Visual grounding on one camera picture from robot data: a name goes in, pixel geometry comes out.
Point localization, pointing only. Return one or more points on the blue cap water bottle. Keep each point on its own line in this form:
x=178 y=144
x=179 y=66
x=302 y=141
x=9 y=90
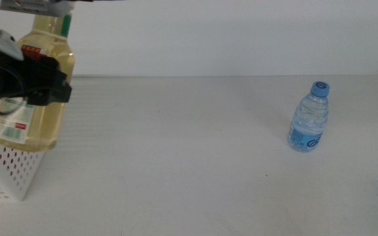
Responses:
x=308 y=124

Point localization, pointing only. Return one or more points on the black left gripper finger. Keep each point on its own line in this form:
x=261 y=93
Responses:
x=57 y=85

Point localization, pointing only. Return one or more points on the white perforated plastic basket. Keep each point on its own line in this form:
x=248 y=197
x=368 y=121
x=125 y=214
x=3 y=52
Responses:
x=15 y=173

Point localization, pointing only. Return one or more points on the yellow liquid plastic bottle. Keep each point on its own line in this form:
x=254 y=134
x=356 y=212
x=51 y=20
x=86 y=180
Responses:
x=44 y=128

